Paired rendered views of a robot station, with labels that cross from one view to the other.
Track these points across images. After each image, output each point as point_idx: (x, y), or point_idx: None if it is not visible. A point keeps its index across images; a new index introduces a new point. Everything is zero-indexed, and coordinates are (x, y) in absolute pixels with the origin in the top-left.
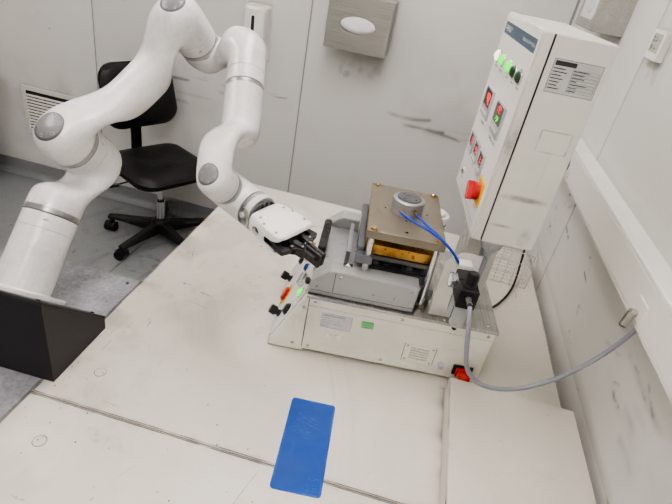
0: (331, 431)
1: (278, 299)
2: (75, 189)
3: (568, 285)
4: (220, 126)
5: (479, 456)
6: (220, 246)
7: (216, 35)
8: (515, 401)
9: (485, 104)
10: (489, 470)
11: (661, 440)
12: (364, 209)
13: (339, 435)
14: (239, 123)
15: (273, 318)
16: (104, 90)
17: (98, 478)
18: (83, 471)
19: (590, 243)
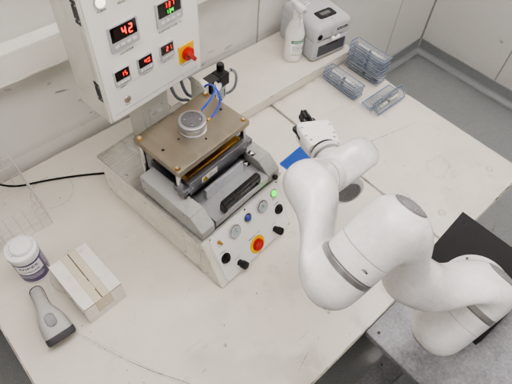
0: (291, 153)
1: (257, 259)
2: None
3: (47, 118)
4: (356, 159)
5: (235, 101)
6: (270, 362)
7: (323, 251)
8: None
9: (125, 36)
10: (238, 95)
11: (201, 20)
12: (197, 176)
13: (288, 150)
14: (340, 153)
15: (274, 241)
16: (459, 276)
17: (414, 182)
18: (420, 188)
19: (34, 83)
